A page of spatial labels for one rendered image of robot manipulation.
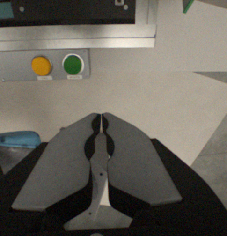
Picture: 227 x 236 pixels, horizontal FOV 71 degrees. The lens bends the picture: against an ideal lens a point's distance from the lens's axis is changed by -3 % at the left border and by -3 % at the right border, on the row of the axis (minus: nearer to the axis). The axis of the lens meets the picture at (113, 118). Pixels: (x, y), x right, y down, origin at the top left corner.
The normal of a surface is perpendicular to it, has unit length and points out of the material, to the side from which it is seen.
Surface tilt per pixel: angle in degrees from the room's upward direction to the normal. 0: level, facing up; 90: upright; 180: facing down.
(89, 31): 0
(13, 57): 0
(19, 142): 47
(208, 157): 0
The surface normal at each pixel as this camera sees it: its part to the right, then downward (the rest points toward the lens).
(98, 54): 0.06, 0.49
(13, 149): 0.54, 0.08
